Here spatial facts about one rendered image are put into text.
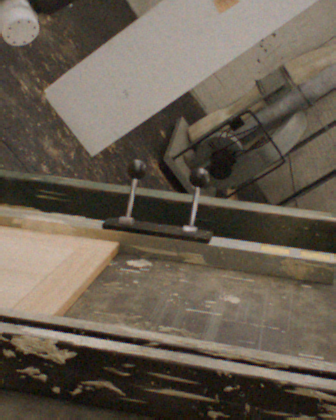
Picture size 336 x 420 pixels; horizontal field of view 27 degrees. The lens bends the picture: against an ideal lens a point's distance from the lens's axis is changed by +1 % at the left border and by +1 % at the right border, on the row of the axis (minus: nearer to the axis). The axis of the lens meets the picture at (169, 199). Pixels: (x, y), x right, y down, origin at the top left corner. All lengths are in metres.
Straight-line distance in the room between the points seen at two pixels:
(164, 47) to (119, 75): 0.37
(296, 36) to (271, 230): 7.85
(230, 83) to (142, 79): 4.54
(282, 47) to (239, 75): 0.65
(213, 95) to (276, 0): 4.74
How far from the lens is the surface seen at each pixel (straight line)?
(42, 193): 1.55
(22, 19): 1.25
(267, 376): 0.75
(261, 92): 6.89
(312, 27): 9.23
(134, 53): 4.84
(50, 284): 1.06
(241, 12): 4.74
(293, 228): 1.45
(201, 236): 1.23
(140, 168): 1.28
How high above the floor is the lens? 1.82
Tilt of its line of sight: 18 degrees down
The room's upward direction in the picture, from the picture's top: 58 degrees clockwise
